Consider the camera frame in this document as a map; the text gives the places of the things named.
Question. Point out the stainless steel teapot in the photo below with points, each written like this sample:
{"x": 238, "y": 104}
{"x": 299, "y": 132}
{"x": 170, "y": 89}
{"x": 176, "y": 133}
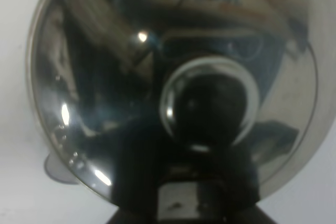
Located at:
{"x": 183, "y": 111}

